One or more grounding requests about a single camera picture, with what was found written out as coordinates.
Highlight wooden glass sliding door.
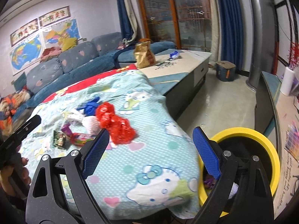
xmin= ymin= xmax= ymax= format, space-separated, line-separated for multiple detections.
xmin=138 ymin=0 xmax=212 ymax=52

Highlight coffee table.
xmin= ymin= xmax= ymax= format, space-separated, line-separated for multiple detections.
xmin=141 ymin=49 xmax=212 ymax=120

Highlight silver tower air conditioner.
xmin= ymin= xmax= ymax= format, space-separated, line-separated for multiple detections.
xmin=246 ymin=0 xmax=276 ymax=91

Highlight red blanket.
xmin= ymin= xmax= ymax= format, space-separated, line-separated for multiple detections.
xmin=43 ymin=64 xmax=138 ymax=103

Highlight Hello Kitty patterned blanket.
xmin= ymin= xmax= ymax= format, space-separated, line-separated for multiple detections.
xmin=20 ymin=69 xmax=200 ymax=220

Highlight TV cabinet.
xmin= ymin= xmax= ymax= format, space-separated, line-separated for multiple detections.
xmin=254 ymin=71 xmax=298 ymax=223

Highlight blue sofa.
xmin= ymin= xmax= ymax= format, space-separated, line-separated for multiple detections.
xmin=11 ymin=31 xmax=177 ymax=122

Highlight blue crumpled glove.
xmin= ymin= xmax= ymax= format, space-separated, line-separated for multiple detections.
xmin=76 ymin=97 xmax=100 ymax=116

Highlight blue curtain right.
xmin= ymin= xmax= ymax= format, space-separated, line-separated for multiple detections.
xmin=218 ymin=0 xmax=244 ymax=70

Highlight blue storage box stool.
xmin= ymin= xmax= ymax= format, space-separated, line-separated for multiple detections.
xmin=216 ymin=61 xmax=236 ymax=82

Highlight blue curtain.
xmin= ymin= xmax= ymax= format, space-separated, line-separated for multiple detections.
xmin=218 ymin=0 xmax=244 ymax=70
xmin=117 ymin=0 xmax=133 ymax=41

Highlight red plastic bag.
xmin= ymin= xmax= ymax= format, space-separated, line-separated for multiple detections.
xmin=95 ymin=102 xmax=137 ymax=145

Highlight China map poster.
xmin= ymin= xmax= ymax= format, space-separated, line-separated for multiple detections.
xmin=42 ymin=18 xmax=81 ymax=48

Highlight yellow rimmed trash bin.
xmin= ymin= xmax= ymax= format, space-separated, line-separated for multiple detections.
xmin=193 ymin=126 xmax=280 ymax=223

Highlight blue foil wrapper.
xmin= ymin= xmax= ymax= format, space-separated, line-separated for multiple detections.
xmin=169 ymin=51 xmax=180 ymax=60

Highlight orange clothes pile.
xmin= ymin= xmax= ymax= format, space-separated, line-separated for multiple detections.
xmin=1 ymin=89 xmax=31 ymax=136

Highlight white paper towel roll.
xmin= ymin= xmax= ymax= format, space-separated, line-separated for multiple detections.
xmin=280 ymin=67 xmax=295 ymax=96

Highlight blue curtain left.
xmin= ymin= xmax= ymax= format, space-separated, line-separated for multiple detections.
xmin=117 ymin=0 xmax=133 ymax=41

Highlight framed cross-stitch picture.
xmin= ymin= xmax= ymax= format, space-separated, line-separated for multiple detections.
xmin=38 ymin=6 xmax=71 ymax=27

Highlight red artificial flowers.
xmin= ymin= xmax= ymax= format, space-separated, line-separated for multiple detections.
xmin=288 ymin=42 xmax=299 ymax=70

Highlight world map poster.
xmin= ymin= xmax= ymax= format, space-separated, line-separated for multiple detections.
xmin=9 ymin=32 xmax=44 ymax=75

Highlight yellow cushion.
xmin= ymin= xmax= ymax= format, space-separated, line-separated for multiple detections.
xmin=61 ymin=38 xmax=78 ymax=52

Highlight green snack wrapper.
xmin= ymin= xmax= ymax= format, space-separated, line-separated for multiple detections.
xmin=52 ymin=130 xmax=67 ymax=149

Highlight gold paper bag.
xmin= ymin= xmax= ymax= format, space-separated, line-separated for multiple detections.
xmin=134 ymin=41 xmax=156 ymax=69

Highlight person's left hand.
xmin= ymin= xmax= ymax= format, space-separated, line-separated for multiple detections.
xmin=1 ymin=143 xmax=29 ymax=200

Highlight colourful bead tray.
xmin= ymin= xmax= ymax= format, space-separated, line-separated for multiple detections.
xmin=284 ymin=121 xmax=299 ymax=162

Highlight colourful candy wrapper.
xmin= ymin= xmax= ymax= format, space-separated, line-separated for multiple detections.
xmin=61 ymin=123 xmax=96 ymax=147

